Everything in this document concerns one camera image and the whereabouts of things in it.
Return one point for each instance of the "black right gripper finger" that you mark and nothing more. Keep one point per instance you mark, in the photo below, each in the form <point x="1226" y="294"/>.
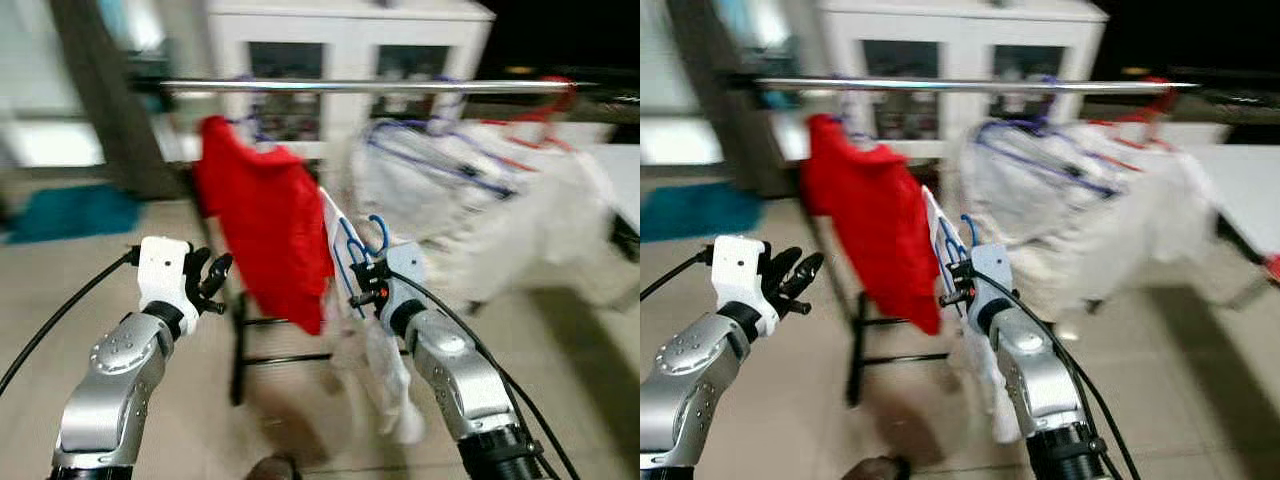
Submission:
<point x="365" y="298"/>
<point x="368" y="267"/>
<point x="955" y="298"/>
<point x="961" y="268"/>

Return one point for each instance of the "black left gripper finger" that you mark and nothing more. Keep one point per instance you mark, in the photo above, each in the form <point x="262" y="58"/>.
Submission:
<point x="220" y="275"/>
<point x="201" y="267"/>
<point x="808" y="277"/>
<point x="785" y="267"/>

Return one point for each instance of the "blue clothes hanger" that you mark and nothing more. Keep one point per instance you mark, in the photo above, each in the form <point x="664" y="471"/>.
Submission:
<point x="386" y="235"/>
<point x="977" y="235"/>

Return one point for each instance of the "white t-shirt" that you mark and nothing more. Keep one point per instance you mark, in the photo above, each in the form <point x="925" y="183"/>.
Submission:
<point x="395" y="400"/>
<point x="1000" y="410"/>

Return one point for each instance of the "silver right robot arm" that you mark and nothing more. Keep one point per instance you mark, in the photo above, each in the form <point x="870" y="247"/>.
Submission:
<point x="460" y="370"/>
<point x="1040" y="370"/>

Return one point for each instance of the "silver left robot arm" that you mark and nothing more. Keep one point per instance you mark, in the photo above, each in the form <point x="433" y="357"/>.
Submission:
<point x="700" y="380"/>
<point x="115" y="380"/>

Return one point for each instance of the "purple clothes hanger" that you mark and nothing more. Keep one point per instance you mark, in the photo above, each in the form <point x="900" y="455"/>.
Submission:
<point x="250" y="125"/>
<point x="440" y="165"/>
<point x="858" y="125"/>
<point x="1045" y="165"/>

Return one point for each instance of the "red clothes hanger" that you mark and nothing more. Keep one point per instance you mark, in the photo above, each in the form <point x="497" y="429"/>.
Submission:
<point x="560" y="100"/>
<point x="1160" y="100"/>

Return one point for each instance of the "red t-shirt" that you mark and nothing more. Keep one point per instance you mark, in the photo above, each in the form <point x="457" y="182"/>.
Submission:
<point x="875" y="220"/>
<point x="265" y="220"/>

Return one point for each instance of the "teal floor mat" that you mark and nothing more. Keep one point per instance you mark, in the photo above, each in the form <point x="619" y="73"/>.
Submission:
<point x="70" y="212"/>
<point x="700" y="212"/>

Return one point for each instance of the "off-white hanging garment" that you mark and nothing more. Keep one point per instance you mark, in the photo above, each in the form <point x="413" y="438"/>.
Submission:
<point x="520" y="230"/>
<point x="1120" y="230"/>

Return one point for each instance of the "grey curtain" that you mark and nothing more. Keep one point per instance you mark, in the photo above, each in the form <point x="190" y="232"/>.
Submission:
<point x="730" y="100"/>
<point x="110" y="100"/>

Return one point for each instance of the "white framed glass door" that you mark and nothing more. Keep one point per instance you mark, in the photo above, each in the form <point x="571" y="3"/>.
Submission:
<point x="660" y="140"/>
<point x="25" y="140"/>

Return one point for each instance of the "white glass-door cabinet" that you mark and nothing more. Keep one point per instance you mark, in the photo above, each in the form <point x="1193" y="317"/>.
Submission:
<point x="350" y="30"/>
<point x="960" y="30"/>

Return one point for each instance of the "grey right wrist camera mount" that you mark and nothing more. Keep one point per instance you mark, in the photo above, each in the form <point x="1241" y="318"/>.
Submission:
<point x="990" y="275"/>
<point x="405" y="270"/>

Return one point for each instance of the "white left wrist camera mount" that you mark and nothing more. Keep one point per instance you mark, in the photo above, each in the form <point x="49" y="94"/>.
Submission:
<point x="742" y="270"/>
<point x="165" y="270"/>

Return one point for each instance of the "black clothes rack frame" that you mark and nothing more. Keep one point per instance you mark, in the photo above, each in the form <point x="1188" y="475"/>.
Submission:
<point x="856" y="360"/>
<point x="238" y="360"/>

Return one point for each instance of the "silver clothes rack rail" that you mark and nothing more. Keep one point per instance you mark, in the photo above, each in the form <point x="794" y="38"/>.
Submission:
<point x="350" y="87"/>
<point x="950" y="86"/>

